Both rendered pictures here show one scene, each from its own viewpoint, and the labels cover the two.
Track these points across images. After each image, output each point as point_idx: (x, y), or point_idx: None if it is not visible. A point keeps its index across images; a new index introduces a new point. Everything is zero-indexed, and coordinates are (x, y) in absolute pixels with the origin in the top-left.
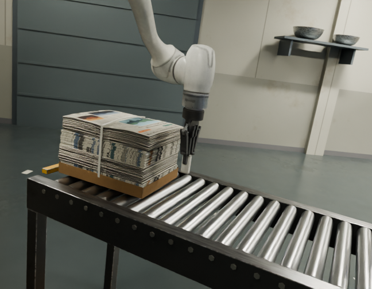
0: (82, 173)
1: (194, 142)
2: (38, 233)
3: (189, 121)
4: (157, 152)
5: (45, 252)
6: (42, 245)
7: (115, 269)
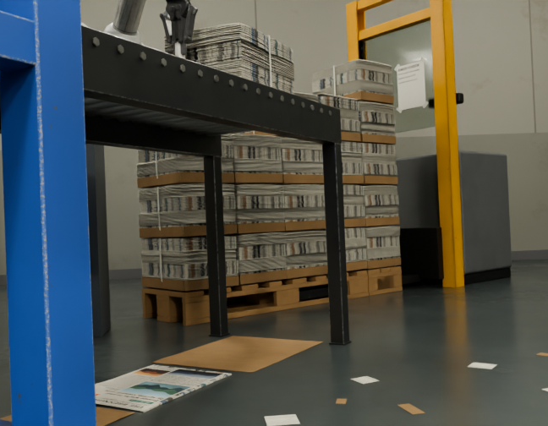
0: None
1: (181, 26)
2: (206, 180)
3: (167, 2)
4: (188, 56)
5: (215, 206)
6: (211, 195)
7: (334, 301)
